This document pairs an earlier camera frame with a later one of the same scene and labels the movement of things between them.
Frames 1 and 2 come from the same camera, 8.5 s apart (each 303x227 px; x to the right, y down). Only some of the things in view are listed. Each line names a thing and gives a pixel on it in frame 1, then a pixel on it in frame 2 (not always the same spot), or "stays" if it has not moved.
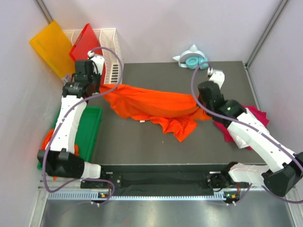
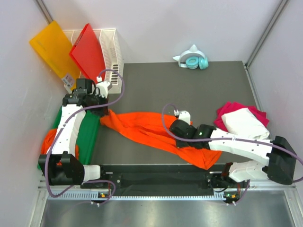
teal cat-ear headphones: (191, 59) stays
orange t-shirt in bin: (45, 142) stays
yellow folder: (53, 43) stays
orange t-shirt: (175, 113) -> (146, 129)
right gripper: (199, 100) -> (179, 144)
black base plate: (153, 180) stays
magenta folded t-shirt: (227, 134) stays
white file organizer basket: (107, 38) stays
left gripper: (97, 89) -> (103, 112)
